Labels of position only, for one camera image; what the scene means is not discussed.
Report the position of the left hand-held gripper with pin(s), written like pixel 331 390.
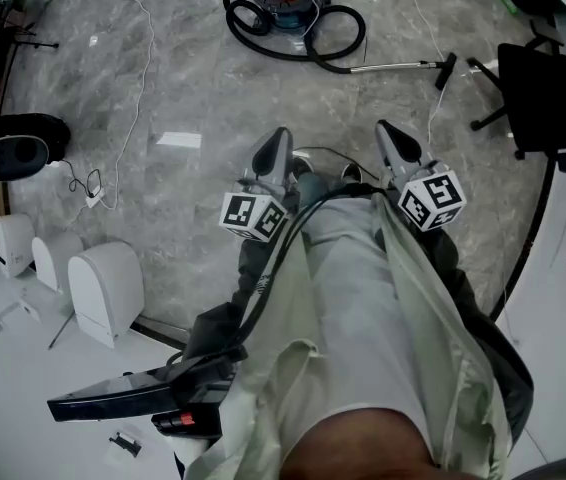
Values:
pixel 255 215

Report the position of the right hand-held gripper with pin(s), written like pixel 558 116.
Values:
pixel 430 200

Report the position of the person's right forearm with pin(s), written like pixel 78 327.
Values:
pixel 483 328

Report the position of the white power adapter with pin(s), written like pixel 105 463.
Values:
pixel 95 199

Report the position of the black handheld vacuum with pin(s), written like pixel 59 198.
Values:
pixel 128 393

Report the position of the person's left shoe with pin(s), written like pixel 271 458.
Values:
pixel 303 167

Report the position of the person's shoe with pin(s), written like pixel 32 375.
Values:
pixel 303 167
pixel 351 171

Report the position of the person's right shoe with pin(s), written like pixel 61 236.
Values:
pixel 351 171

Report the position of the metal wand with black nozzle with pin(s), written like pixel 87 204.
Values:
pixel 393 65

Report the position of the black office chair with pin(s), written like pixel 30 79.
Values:
pixel 543 98

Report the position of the person's torso in pale shirt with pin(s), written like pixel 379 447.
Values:
pixel 363 328

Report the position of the large white domed device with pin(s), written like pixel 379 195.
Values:
pixel 105 288

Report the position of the small white domed device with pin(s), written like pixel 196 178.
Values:
pixel 13 243
pixel 55 260

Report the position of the black rounded device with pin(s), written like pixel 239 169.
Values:
pixel 18 150

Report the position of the black pen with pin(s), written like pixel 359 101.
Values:
pixel 60 331

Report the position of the small white box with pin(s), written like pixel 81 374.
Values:
pixel 29 309

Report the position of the black tripod stand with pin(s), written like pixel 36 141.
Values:
pixel 8 40

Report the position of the small black bracket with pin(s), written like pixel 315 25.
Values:
pixel 126 443

